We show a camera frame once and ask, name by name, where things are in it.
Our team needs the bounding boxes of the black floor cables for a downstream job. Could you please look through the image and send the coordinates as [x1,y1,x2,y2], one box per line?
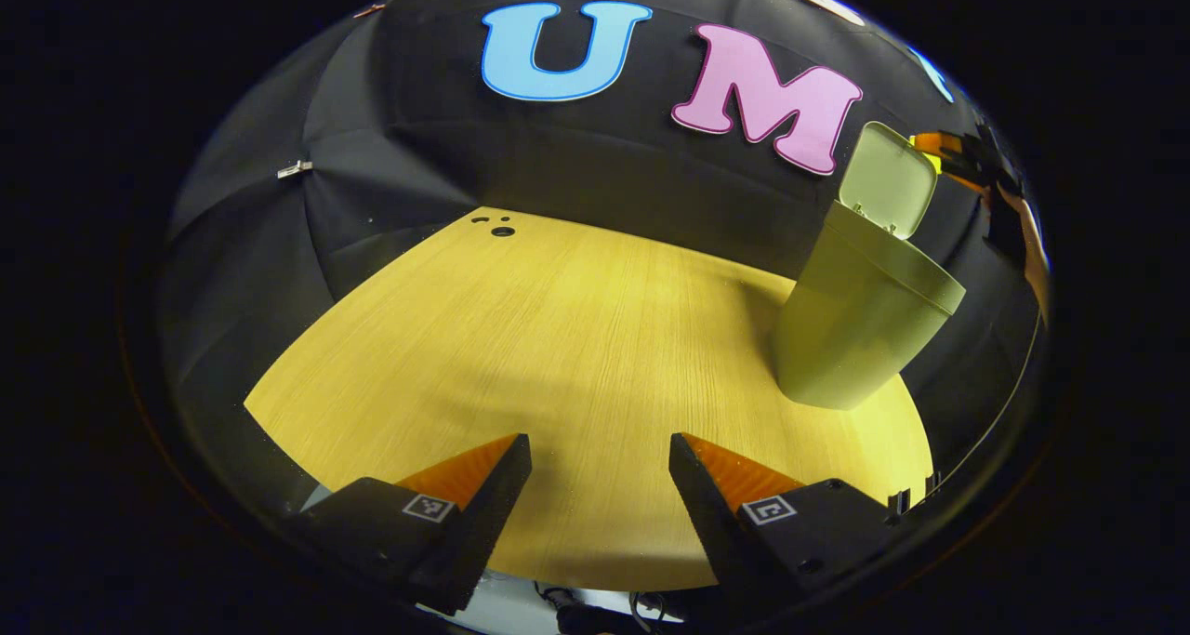
[535,581,689,634]

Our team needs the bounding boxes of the green desktop garbage bin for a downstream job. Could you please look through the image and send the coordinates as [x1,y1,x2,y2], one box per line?
[773,121,968,411]

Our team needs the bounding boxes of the black backdrop cloth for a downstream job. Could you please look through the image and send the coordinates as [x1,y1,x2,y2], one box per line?
[158,0,1047,524]

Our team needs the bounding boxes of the wooden desktop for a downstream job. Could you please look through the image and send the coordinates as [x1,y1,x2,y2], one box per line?
[244,206,933,591]

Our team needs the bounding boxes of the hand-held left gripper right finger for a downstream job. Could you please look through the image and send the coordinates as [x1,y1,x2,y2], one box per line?
[668,433,917,617]

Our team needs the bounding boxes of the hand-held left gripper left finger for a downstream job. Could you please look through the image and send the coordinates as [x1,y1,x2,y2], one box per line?
[288,433,534,615]

